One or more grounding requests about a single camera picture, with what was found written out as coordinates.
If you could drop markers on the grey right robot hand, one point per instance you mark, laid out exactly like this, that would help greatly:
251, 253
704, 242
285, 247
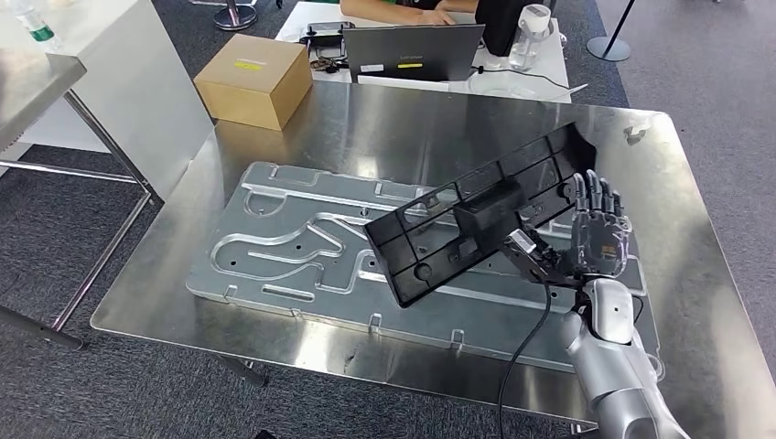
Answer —
600, 242

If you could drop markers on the clear jug white lid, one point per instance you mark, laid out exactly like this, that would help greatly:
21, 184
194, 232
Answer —
527, 45

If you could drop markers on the steel side table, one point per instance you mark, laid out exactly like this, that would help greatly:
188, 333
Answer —
30, 88

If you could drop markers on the clear water bottle green label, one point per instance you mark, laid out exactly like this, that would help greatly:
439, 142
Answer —
37, 30

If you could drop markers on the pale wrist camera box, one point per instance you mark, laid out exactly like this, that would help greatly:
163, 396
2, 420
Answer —
521, 241

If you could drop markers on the person's forearm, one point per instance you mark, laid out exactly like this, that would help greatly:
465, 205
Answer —
370, 9

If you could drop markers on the brown cardboard box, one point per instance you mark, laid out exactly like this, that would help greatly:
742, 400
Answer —
251, 79

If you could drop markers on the steel workbench table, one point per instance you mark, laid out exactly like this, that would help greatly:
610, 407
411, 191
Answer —
394, 133

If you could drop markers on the large stamped metal plate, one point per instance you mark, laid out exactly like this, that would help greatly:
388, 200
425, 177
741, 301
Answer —
485, 327

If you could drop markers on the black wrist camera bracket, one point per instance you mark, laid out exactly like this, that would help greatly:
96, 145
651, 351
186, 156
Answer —
545, 269

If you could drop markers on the black post stanchion grey base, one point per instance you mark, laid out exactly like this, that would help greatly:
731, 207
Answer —
609, 48

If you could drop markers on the person's hand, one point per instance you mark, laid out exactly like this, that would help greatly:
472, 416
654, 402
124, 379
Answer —
433, 18

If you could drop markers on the white cabinet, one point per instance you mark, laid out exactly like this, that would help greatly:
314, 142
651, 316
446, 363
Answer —
139, 109

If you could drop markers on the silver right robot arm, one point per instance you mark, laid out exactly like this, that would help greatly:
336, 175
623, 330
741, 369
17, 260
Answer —
612, 363

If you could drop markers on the dark grey laptop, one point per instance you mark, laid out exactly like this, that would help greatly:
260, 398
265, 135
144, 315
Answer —
412, 51

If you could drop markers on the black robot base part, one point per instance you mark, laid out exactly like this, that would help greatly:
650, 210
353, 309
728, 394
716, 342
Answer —
265, 435

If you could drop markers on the white desk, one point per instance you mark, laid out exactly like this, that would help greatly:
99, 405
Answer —
558, 69

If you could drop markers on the black plastic panel part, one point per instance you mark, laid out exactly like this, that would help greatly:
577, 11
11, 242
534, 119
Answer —
485, 212

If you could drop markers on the chrome pedestal base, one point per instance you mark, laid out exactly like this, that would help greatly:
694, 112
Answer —
233, 18

